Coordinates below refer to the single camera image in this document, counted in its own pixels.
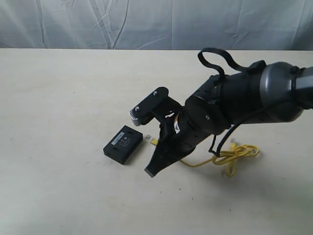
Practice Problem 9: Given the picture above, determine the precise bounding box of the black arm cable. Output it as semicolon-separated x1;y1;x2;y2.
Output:
197;47;299;157

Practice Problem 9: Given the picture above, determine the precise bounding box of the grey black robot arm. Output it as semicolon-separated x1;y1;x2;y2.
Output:
130;61;313;177

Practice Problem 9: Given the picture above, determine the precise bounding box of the yellow ethernet cable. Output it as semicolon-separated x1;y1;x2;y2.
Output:
145;134;260;177

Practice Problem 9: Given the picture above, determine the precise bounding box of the black rectangular adapter box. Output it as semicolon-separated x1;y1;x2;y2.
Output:
103;125;143;165

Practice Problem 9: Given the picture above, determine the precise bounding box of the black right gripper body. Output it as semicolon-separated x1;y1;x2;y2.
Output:
164;75;230;150

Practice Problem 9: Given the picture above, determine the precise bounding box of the grey wrinkled backdrop cloth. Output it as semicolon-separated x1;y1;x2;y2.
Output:
0;0;313;50

